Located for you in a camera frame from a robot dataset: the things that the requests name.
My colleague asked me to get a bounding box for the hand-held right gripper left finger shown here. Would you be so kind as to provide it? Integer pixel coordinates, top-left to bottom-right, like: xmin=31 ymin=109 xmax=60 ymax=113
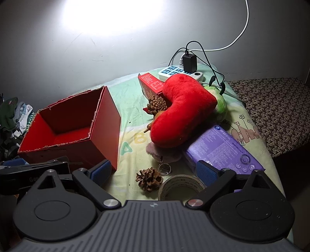
xmin=25 ymin=159 xmax=122 ymax=210

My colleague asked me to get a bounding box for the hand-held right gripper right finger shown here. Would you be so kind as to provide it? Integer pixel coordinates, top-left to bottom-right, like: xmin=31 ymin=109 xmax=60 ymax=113
xmin=185 ymin=160 xmax=285 ymax=212

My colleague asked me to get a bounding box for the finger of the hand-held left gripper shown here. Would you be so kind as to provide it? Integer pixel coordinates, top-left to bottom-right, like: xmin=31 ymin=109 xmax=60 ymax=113
xmin=2 ymin=158 xmax=25 ymax=167

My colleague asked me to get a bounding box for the purple wet wipes pack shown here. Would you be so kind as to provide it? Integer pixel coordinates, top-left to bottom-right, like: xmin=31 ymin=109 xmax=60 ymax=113
xmin=183 ymin=124 xmax=266 ymax=175

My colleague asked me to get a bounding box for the clear tape roll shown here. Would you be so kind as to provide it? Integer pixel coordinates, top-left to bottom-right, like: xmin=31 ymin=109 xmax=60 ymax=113
xmin=158 ymin=175 xmax=206 ymax=201

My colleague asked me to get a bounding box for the red cardboard box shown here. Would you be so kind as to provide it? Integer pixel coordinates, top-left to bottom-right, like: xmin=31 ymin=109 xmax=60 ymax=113
xmin=17 ymin=85 xmax=121 ymax=171

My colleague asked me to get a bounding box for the brown pinecone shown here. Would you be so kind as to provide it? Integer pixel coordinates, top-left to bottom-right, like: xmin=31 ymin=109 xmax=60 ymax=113
xmin=136 ymin=167 xmax=164 ymax=192

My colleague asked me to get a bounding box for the red heart plush pillow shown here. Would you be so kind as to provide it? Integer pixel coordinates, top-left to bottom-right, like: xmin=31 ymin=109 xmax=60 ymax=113
xmin=150 ymin=74 xmax=218 ymax=148

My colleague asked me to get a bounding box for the pile of clothes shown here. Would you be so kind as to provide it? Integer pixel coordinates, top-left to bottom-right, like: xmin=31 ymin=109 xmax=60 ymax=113
xmin=0 ymin=96 xmax=40 ymax=161

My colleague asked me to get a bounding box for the green plush toy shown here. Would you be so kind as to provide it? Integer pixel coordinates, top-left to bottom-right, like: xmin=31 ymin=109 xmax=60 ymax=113
xmin=202 ymin=82 xmax=228 ymax=122

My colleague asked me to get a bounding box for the brown wooden gourd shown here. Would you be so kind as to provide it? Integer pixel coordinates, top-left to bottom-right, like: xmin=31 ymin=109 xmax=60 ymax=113
xmin=143 ymin=111 xmax=165 ymax=133

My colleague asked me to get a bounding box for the green printed bed sheet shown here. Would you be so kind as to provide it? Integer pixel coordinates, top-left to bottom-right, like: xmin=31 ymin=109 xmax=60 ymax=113
xmin=104 ymin=64 xmax=287 ymax=202

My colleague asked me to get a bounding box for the pinecone with red bow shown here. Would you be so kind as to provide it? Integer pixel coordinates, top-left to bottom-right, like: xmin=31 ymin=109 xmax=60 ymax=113
xmin=143 ymin=95 xmax=168 ymax=116

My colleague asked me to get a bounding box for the brown patterned mattress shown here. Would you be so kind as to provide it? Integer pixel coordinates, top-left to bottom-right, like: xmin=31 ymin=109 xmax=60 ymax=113
xmin=228 ymin=78 xmax=310 ymax=158

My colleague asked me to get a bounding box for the small red printed carton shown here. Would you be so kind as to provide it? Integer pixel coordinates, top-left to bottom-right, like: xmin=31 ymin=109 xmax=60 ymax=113
xmin=138 ymin=72 xmax=170 ymax=100

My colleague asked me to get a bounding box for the white and blue power strip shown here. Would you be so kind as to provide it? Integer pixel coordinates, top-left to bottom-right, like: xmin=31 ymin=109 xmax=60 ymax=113
xmin=158 ymin=65 xmax=205 ymax=83

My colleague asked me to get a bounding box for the black charger adapter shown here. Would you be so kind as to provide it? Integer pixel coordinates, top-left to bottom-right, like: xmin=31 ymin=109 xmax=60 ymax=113
xmin=182 ymin=49 xmax=198 ymax=73

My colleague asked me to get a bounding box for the pink plush keychain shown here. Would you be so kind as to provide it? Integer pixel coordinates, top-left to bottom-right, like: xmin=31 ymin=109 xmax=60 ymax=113
xmin=146 ymin=142 xmax=185 ymax=175

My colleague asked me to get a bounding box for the black charger cable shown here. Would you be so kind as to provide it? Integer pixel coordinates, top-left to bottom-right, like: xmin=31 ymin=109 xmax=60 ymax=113
xmin=185 ymin=40 xmax=227 ymax=94

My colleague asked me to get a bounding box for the thin black cable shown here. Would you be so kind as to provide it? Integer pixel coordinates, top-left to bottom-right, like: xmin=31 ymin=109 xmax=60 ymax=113
xmin=168 ymin=47 xmax=187 ymax=67

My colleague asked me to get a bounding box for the white power cable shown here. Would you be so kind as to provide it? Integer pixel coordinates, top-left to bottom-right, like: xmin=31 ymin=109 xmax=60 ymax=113
xmin=179 ymin=0 xmax=250 ymax=68

